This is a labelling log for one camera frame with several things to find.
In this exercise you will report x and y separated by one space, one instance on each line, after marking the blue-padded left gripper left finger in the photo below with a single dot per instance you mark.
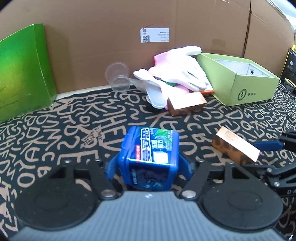
101 174

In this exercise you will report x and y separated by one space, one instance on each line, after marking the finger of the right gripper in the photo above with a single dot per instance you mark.
269 145
260 170

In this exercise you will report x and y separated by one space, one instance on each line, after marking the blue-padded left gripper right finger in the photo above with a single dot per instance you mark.
196 174

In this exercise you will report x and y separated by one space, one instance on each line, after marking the copper metallic box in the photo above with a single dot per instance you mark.
235 147
184 103

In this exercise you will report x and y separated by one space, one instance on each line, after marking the blue gum container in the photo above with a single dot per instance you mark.
149 158

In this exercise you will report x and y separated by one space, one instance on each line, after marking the white pink glove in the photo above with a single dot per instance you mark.
179 66
144 76

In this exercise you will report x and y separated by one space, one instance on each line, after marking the translucent white tube case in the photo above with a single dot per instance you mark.
157 98

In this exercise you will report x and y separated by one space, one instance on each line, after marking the patterned black tan cloth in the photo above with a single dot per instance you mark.
92 125

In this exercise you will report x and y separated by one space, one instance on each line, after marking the light green open box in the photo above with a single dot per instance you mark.
237 80

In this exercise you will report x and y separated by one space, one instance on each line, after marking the black yellow package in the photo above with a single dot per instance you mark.
287 77

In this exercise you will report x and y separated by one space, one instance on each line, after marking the clear plastic cup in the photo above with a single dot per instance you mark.
117 75

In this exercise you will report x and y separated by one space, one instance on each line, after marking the small dark green box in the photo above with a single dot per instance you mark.
171 82

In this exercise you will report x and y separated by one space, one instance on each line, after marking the tall green gift box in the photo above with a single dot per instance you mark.
27 82

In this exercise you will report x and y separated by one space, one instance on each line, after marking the large brown cardboard box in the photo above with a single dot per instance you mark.
84 37

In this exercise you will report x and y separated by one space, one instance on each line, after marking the white shipping label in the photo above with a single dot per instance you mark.
154 35

